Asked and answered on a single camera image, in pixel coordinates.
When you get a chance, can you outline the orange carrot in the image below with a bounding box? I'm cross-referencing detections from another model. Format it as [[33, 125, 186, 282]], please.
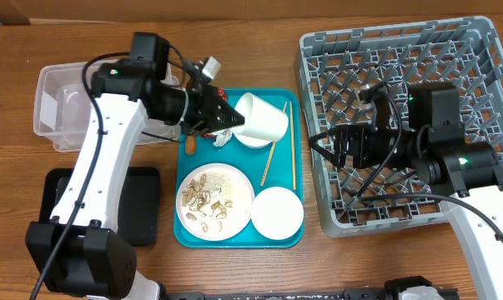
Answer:
[[185, 136, 197, 155]]

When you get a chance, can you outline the white bowl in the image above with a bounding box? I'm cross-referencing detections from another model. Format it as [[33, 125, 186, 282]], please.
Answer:
[[251, 187, 304, 240]]

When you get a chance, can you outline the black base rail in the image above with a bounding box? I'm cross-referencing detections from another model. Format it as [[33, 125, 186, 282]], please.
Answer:
[[165, 276, 460, 300]]

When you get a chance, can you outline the white tissue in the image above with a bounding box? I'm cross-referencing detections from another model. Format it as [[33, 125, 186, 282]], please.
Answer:
[[213, 128, 233, 148]]

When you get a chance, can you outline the teal plastic tray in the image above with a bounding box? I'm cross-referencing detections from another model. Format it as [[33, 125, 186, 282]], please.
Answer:
[[174, 87, 305, 250]]

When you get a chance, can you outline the white cup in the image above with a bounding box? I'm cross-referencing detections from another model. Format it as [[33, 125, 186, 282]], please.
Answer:
[[233, 92, 289, 142]]

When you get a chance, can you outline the clear plastic bin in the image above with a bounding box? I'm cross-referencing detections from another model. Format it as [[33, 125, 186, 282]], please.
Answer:
[[33, 57, 183, 153]]

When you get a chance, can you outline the white plate with peanut shells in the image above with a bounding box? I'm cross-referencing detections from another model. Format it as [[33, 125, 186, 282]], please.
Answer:
[[175, 163, 254, 242]]

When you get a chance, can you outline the wooden chopstick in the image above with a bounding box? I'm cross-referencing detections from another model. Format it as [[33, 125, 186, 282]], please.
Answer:
[[260, 102, 288, 187], [289, 102, 297, 191]]

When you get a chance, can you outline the red snack wrapper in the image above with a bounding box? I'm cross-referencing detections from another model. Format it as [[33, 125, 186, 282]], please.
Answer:
[[201, 88, 228, 139]]

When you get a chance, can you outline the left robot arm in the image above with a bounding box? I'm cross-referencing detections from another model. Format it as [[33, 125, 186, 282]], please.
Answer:
[[25, 32, 244, 299]]

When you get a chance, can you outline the black plastic tray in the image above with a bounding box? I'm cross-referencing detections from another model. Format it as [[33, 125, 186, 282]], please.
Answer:
[[38, 167, 160, 247]]

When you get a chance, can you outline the grey dish rack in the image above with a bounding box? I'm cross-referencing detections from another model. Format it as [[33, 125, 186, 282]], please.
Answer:
[[294, 17, 503, 238]]

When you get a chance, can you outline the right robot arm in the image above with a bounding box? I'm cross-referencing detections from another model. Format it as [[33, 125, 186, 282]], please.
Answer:
[[309, 82, 503, 299]]

